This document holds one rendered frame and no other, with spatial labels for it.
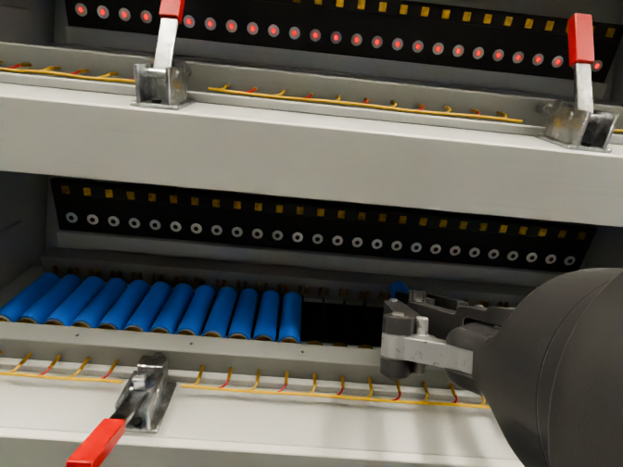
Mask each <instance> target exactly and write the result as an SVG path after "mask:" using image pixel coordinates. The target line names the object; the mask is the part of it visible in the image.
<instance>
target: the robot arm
mask: <svg viewBox="0 0 623 467"><path fill-rule="evenodd" d="M381 338H382V341H381V357H380V370H379V372H380V373H381V374H382V375H384V376H386V377H387V378H388V379H391V380H400V379H403V378H407V377H409V376H410V375H411V374H412V373H414V374H418V375H423V374H425V373H426V365H427V364H428V365H433V366H438V367H443V368H444V370H445V373H446V375H447V377H448V378H449V380H450V381H451V382H452V383H453V384H455V385H457V386H459V387H461V388H462V389H465V390H467V391H470V392H473V393H475V394H478V395H480V396H482V397H483V398H485V399H486V400H487V402H488V404H489V407H490V408H491V410H492V412H493V415H494V417H495V419H496V421H497V423H498V425H499V426H500V428H501V430H502V433H503V435H504V437H505V439H506V441H507V442H508V444H509V446H510V447H511V449H512V451H513V452H514V454H515V455H516V456H517V458H518V459H519V460H520V461H521V462H522V464H523V465H524V466H525V467H623V268H593V269H584V270H579V271H572V272H568V273H565V274H562V275H560V276H557V277H555V278H553V279H552V280H550V281H548V282H546V283H544V284H542V285H541V286H539V287H537V288H536V289H535V290H533V291H532V292H531V293H530V294H528V295H527V296H526V297H525V298H524V299H523V300H522V301H521V302H520V303H519V304H518V305H517V307H516V308H503V307H489V308H488V309H487V308H486V307H483V306H482V305H475V306H474V307H469V306H468V302H467V301H462V300H458V299H454V298H449V297H442V296H438V295H433V294H427V293H426V292H424V291H414V290H409V293H406V292H401V291H396V293H395V298H390V299H387V300H384V311H383V324H382V337H381Z"/></svg>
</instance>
